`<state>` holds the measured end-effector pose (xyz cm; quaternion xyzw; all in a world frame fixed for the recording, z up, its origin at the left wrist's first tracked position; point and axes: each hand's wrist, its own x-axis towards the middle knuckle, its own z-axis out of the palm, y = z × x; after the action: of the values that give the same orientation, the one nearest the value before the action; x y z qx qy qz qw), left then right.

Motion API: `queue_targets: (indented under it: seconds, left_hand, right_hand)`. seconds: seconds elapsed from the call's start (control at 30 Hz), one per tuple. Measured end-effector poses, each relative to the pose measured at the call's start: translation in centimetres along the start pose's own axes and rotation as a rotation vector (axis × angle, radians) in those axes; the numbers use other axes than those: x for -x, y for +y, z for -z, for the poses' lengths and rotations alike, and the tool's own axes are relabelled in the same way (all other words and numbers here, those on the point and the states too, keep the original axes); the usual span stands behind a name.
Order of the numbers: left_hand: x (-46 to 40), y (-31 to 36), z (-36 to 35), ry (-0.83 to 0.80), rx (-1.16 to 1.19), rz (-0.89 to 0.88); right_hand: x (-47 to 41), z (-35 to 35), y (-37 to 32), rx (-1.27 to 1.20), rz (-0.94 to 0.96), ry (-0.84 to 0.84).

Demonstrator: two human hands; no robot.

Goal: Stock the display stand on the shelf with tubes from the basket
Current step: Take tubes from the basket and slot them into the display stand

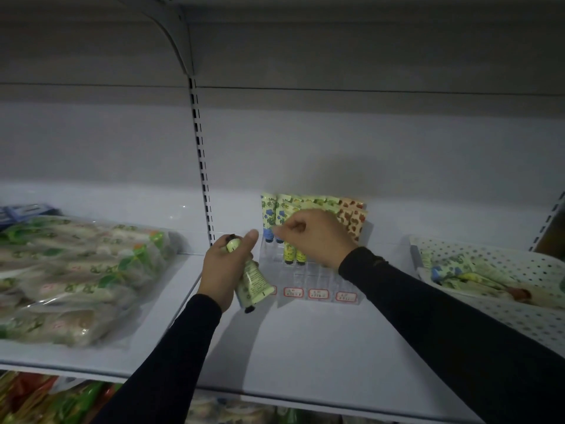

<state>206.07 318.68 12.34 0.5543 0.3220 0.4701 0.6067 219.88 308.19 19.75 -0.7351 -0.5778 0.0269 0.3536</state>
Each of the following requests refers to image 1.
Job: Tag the row of cream tubes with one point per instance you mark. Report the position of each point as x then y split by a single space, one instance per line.
268 211

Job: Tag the white store shelf unit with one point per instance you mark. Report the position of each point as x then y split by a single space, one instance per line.
353 145

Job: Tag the clear bag of green sweets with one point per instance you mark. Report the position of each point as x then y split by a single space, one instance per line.
66 282

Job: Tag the person's right forearm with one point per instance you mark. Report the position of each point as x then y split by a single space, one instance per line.
441 322

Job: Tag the person's right hand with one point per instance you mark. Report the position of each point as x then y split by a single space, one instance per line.
322 236

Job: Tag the pile of white sweet bags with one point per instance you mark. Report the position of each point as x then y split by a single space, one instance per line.
220 412

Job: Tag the heap of assorted snack packets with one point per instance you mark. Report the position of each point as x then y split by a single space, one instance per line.
44 401

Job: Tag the clear acrylic display rack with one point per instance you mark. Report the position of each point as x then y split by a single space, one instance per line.
318 280

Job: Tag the white perforated basket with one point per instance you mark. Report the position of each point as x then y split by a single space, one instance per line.
529 326

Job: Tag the group of white green pouches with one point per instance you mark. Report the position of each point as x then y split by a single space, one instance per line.
309 417

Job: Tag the person's left hand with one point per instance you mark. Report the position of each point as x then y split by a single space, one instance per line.
220 278

